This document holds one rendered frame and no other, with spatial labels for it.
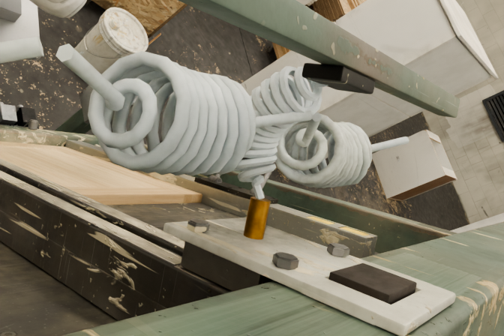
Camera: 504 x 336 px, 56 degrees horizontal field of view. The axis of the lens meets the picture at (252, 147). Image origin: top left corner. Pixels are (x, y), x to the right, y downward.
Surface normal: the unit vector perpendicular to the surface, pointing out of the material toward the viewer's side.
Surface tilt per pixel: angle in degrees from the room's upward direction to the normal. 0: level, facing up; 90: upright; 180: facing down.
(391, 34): 90
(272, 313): 55
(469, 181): 90
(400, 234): 90
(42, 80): 0
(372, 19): 90
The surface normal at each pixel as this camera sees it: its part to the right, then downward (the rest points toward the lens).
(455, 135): -0.63, -0.16
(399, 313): 0.19, -0.98
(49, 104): 0.74, -0.42
